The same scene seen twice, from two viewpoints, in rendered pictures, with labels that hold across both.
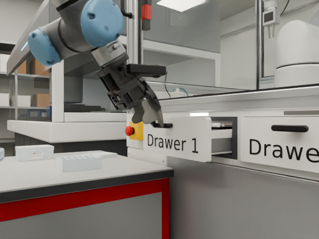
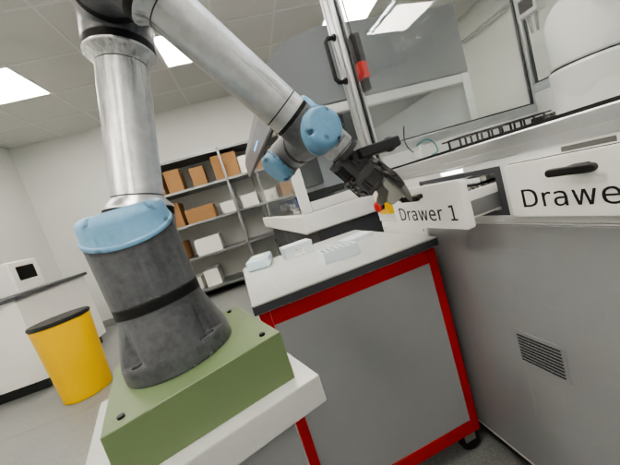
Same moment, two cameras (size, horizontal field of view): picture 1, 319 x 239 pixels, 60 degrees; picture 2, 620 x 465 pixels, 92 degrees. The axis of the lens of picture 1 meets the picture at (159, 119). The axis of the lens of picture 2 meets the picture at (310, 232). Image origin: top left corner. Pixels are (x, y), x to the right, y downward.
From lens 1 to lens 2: 0.09 m
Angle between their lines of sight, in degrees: 22
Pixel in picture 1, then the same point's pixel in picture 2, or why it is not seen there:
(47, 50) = (281, 170)
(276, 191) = (569, 243)
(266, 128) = (540, 173)
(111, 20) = (328, 125)
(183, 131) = (435, 199)
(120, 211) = (389, 291)
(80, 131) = (330, 215)
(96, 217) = (368, 301)
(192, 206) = (468, 272)
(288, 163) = (578, 210)
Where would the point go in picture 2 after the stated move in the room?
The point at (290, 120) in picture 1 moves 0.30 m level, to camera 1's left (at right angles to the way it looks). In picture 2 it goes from (571, 157) to (393, 205)
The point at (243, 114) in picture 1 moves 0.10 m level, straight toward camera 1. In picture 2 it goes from (506, 160) to (504, 165)
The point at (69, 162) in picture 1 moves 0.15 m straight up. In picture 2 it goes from (329, 255) to (315, 210)
